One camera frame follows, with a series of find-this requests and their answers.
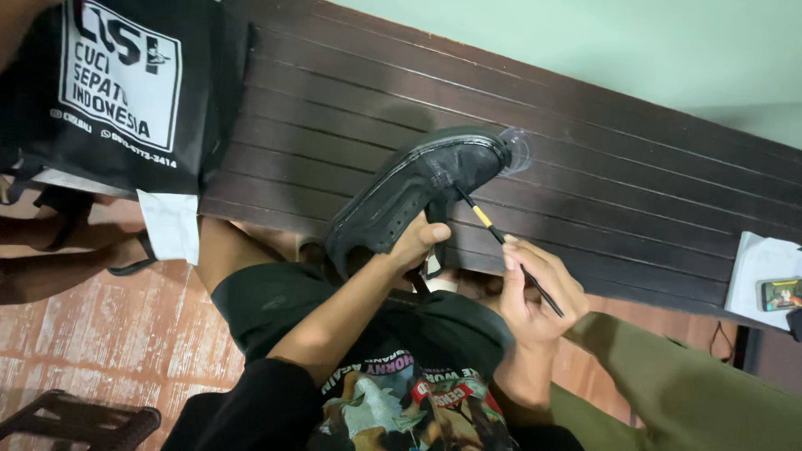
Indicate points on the person's left hand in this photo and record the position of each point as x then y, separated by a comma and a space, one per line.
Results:
410, 250

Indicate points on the person's right hand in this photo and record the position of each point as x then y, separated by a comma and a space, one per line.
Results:
539, 307

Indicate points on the black leather shoe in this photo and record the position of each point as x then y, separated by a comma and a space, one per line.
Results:
401, 188

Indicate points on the thin black yellow paintbrush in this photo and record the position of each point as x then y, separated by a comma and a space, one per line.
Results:
485, 219

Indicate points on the clear plastic cup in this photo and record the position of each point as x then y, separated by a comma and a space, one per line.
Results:
519, 150

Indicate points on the person's black printed t-shirt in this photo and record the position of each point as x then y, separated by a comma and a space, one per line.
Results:
407, 407

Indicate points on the olive green garment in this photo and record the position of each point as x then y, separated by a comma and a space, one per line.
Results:
676, 388

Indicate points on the person's bare leg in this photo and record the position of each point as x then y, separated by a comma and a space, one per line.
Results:
229, 250

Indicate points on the white paper pad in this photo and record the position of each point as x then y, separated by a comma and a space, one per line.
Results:
758, 263

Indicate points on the smartphone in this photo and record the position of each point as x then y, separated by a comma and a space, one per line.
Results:
780, 294

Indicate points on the white paper sheet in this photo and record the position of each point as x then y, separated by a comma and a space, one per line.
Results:
169, 225

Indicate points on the black object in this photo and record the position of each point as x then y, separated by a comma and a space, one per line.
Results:
796, 324

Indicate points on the black sandal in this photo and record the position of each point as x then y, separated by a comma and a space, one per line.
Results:
139, 260

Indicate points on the black bag with white print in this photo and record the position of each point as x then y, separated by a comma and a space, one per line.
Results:
125, 94

